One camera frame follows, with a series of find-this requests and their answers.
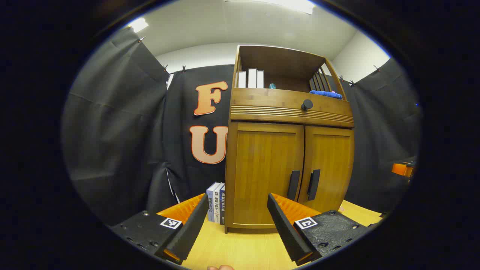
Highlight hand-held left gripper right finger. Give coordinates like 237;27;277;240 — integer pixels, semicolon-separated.
267;193;379;267

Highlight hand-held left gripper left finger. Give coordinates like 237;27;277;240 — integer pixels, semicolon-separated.
109;193;210;266

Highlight black door handle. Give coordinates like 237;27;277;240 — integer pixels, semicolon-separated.
307;169;321;201
287;170;301;201

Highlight wooden shoe cabinet door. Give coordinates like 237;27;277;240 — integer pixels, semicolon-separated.
233;123;305;225
298;126;355;214

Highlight wooden double-door shoe cabinet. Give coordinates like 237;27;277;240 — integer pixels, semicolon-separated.
224;45;355;234

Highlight wooden cabinet drawer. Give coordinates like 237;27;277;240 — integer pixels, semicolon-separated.
229;88;354;128

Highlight blue folded towel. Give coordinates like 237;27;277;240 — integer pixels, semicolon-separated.
309;90;343;100

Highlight ceiling light panel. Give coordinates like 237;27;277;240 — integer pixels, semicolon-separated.
225;0;317;15
127;18;149;33

